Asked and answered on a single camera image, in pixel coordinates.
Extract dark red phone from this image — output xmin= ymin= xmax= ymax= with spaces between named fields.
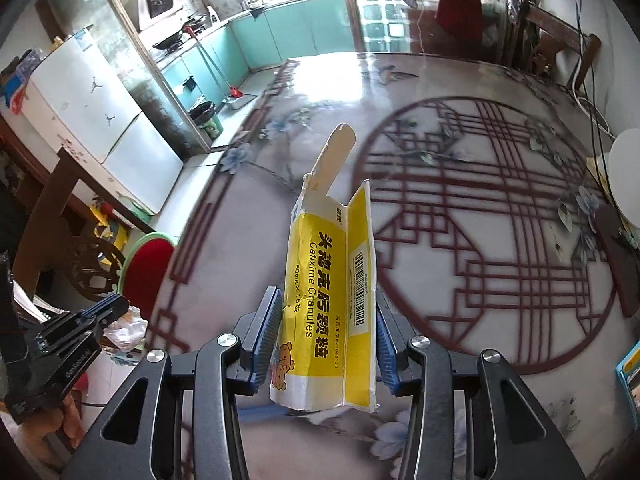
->
xmin=593 ymin=205 xmax=639 ymax=318

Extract green red trash bin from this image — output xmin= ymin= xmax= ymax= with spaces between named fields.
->
xmin=117 ymin=232 xmax=176 ymax=321

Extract dark wooden chair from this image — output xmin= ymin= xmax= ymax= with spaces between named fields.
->
xmin=12 ymin=148 xmax=153 ymax=301

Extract yellow white medicine box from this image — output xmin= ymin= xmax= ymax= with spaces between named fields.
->
xmin=270 ymin=124 xmax=376 ymax=412

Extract black wok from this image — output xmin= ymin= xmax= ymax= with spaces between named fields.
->
xmin=153 ymin=30 xmax=183 ymax=51

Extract teal kitchen cabinets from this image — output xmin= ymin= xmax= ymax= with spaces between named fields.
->
xmin=157 ymin=0 xmax=355 ymax=110

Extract red mop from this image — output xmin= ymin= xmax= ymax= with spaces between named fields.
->
xmin=182 ymin=25 xmax=244 ymax=99

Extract wooden chair by wall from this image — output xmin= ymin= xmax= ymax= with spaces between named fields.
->
xmin=501 ymin=0 xmax=602 ymax=89

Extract floral tablecloth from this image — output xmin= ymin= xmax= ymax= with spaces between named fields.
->
xmin=150 ymin=53 xmax=639 ymax=479

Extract person's left hand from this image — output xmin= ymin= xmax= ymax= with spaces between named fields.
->
xmin=21 ymin=394 xmax=86 ymax=468

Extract black kitchen trash bin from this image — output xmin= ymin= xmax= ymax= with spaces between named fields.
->
xmin=189 ymin=100 xmax=224 ymax=141

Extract white refrigerator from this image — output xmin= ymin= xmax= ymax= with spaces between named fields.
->
xmin=21 ymin=30 xmax=183 ymax=214

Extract white paper ball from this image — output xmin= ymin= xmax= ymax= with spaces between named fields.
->
xmin=103 ymin=306 xmax=148 ymax=352

